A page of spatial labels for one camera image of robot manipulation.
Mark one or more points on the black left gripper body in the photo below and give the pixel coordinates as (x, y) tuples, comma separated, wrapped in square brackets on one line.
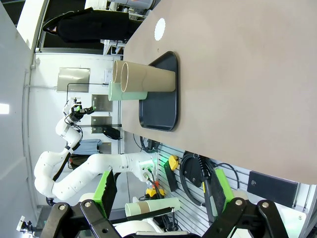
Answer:
[(76, 117)]

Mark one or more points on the grey slat wall panel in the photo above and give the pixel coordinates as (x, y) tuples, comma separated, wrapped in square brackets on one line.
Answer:
[(161, 181)]

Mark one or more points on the blue-grey cloth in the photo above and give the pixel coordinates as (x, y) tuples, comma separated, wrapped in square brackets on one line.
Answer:
[(90, 146)]

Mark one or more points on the thin black rod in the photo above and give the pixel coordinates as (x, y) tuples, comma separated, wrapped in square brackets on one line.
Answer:
[(148, 213)]

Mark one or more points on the small metal wall panel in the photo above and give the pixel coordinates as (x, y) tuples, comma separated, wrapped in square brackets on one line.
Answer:
[(99, 121), (102, 102)]

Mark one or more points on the white wall outlet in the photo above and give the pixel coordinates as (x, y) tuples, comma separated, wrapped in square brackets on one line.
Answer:
[(109, 75)]

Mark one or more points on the brown plastic cup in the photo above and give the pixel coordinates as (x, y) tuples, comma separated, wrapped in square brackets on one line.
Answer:
[(153, 79), (143, 207), (117, 72)]

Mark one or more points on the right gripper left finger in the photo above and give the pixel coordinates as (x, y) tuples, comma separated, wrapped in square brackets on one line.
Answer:
[(74, 223)]

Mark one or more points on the person in black top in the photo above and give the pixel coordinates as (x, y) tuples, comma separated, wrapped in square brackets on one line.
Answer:
[(94, 27)]

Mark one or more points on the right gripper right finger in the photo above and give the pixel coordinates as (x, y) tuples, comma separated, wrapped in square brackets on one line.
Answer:
[(247, 223)]

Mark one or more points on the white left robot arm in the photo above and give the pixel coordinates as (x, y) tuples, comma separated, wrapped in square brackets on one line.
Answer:
[(99, 163)]

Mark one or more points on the yellow emergency stop pendant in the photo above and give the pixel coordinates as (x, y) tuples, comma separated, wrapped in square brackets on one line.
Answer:
[(173, 162)]

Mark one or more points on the thin black metal stand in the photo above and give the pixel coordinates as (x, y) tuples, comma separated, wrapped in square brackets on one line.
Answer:
[(86, 84)]

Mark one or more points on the small white camera device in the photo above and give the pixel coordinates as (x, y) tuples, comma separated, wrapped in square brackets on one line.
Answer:
[(22, 224)]

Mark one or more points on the black flat box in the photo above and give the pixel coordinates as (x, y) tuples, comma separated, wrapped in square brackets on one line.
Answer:
[(272, 188)]

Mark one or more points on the white ceiling light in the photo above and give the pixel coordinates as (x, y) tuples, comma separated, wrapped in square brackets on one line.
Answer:
[(4, 108)]

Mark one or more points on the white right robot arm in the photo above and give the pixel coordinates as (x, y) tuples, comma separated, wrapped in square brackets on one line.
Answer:
[(136, 226)]

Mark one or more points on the black grey handheld pendant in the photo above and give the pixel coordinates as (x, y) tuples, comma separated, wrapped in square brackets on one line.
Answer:
[(210, 205)]

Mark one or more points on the white scalloped paper coaster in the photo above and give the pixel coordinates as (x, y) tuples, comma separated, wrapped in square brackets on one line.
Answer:
[(160, 29)]

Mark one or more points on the black rectangular box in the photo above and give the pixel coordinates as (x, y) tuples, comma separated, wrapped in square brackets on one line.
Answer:
[(172, 181)]

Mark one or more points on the large metal wall panel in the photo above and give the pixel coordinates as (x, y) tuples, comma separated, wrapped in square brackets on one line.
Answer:
[(73, 79)]

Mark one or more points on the black plastic tray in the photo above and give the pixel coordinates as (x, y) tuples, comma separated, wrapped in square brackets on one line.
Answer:
[(158, 111)]

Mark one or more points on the pale green plastic cup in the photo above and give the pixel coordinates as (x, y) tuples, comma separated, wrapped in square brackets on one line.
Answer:
[(163, 204)]

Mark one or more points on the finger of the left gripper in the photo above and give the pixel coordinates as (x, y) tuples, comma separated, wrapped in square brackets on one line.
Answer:
[(78, 108), (90, 109)]

